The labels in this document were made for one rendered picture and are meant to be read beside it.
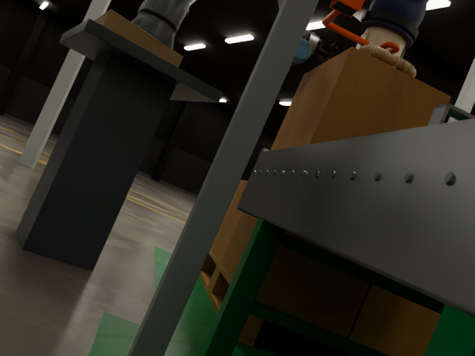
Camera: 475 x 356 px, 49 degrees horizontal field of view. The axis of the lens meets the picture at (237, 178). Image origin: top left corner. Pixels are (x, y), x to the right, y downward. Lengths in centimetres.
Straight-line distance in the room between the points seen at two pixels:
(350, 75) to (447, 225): 134
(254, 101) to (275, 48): 11
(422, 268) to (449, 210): 6
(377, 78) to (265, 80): 88
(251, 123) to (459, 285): 64
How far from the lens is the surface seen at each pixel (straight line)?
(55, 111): 478
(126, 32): 187
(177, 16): 201
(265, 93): 106
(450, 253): 54
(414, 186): 65
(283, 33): 109
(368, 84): 187
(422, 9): 228
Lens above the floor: 41
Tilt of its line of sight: 3 degrees up
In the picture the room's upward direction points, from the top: 24 degrees clockwise
